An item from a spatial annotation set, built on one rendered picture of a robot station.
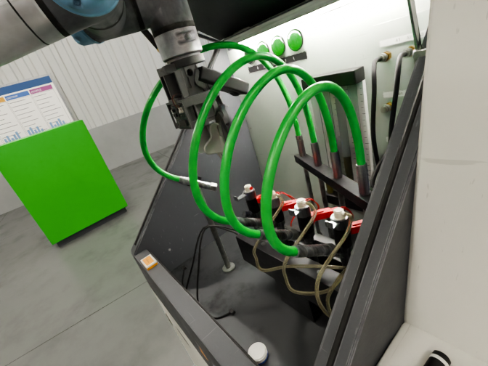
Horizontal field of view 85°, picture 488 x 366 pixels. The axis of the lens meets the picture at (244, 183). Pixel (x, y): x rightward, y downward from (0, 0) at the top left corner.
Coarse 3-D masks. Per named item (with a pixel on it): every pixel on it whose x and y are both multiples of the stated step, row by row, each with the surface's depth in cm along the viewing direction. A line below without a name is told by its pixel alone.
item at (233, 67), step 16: (240, 64) 46; (224, 80) 45; (208, 96) 44; (208, 112) 44; (304, 112) 59; (192, 144) 43; (192, 160) 43; (320, 160) 63; (192, 176) 44; (192, 192) 45; (208, 208) 47; (256, 224) 54
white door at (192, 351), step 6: (168, 312) 79; (168, 318) 91; (174, 324) 83; (180, 330) 77; (180, 336) 90; (186, 336) 70; (186, 342) 81; (186, 348) 97; (192, 348) 72; (192, 354) 85; (198, 354) 67; (198, 360) 77; (204, 360) 62
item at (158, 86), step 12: (204, 48) 58; (216, 48) 58; (228, 48) 59; (240, 48) 59; (264, 60) 61; (156, 84) 58; (156, 96) 59; (288, 96) 66; (144, 108) 59; (288, 108) 67; (144, 120) 59; (144, 132) 60; (300, 132) 70; (144, 144) 61; (144, 156) 62; (156, 168) 63
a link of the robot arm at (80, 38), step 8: (128, 0) 40; (128, 8) 41; (136, 8) 41; (128, 16) 41; (136, 16) 42; (120, 24) 40; (128, 24) 42; (136, 24) 43; (80, 32) 40; (88, 32) 41; (96, 32) 39; (104, 32) 39; (112, 32) 40; (120, 32) 43; (128, 32) 44; (136, 32) 45; (80, 40) 42; (88, 40) 42; (96, 40) 43; (104, 40) 44
